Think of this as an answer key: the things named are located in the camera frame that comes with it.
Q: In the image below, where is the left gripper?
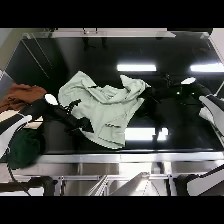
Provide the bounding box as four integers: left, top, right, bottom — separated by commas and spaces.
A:
61, 108, 95, 134

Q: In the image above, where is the pale green shirt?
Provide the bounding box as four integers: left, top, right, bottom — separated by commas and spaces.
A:
57, 70, 151, 150

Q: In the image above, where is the dark green garment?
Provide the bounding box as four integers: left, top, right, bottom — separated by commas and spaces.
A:
0, 127, 47, 170

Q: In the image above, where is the brown garment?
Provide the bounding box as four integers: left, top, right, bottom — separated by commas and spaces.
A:
0, 82, 48, 115

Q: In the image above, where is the cream garment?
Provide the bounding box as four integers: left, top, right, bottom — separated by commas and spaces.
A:
0, 109, 45, 130

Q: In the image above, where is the silver frame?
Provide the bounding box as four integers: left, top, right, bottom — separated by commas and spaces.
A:
0, 28, 224, 197

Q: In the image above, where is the black cable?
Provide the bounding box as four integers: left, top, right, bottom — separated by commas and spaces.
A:
5, 149, 32, 197

